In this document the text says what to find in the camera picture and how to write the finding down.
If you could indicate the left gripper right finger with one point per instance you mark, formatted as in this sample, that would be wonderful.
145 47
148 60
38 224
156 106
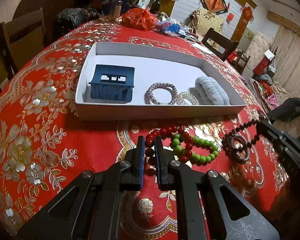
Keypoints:
208 207

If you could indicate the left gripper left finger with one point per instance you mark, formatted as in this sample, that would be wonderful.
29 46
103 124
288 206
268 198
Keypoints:
90 206

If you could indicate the fluffy light blue scrunchie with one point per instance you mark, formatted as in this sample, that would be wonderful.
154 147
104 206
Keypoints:
209 92

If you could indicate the blue hair claw clip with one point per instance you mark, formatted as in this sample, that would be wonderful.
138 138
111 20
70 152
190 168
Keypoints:
114 83

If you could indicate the dark wooden chair far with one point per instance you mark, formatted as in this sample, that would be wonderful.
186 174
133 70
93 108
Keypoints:
228 45

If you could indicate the white shallow cardboard tray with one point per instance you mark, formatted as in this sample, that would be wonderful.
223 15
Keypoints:
162 79

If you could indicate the blue tissue packet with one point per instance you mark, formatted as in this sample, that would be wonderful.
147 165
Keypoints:
174 30

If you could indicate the wooden chair left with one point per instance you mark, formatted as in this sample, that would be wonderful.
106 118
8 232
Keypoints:
23 38

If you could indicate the black plastic bag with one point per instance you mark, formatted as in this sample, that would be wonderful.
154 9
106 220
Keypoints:
71 18

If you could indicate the red plastic bag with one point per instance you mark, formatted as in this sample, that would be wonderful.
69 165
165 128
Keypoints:
138 18

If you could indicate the dark wine bottle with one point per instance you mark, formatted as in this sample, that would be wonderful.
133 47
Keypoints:
155 7

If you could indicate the glass jar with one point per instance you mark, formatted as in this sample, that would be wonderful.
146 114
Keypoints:
115 10

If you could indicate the red diamond wall decoration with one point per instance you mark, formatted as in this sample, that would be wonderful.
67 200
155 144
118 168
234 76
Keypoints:
215 6

